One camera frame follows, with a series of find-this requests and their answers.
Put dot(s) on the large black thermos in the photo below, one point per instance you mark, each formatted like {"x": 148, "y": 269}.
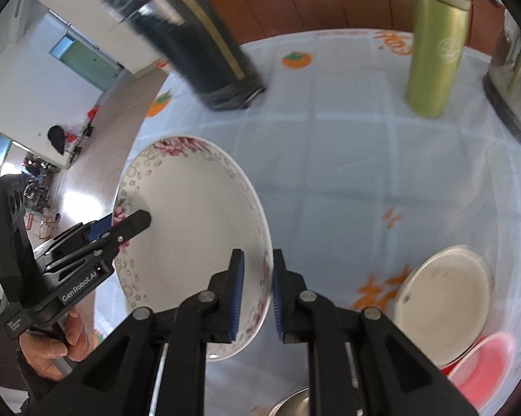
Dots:
{"x": 199, "y": 46}

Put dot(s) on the person left hand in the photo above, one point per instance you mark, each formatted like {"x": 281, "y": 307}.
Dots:
{"x": 40, "y": 351}

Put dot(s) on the stainless steel bowl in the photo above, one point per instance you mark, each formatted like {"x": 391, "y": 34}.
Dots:
{"x": 296, "y": 404}

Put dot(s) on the red plastic bowl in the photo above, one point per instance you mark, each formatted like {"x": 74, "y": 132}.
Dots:
{"x": 481, "y": 371}

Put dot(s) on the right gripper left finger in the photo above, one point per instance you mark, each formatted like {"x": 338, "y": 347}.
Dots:
{"x": 236, "y": 282}

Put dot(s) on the pink flower white plate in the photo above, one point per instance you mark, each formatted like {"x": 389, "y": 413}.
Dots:
{"x": 202, "y": 207}

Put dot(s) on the green door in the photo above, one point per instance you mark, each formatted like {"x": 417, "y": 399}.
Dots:
{"x": 87, "y": 62}

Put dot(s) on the cream enamel bowl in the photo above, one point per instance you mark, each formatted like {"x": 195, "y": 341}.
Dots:
{"x": 444, "y": 305}

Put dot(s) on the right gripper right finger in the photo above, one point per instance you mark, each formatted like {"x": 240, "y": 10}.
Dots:
{"x": 279, "y": 292}

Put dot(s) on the persimmon print tablecloth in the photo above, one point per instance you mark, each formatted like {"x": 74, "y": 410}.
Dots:
{"x": 357, "y": 189}

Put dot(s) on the brown wooden sideboard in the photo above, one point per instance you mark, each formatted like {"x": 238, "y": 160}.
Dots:
{"x": 253, "y": 20}

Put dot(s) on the stainless electric kettle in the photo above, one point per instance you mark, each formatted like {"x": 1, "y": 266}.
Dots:
{"x": 502, "y": 81}

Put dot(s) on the green thermos bottle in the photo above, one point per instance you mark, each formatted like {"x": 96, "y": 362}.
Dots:
{"x": 440, "y": 32}

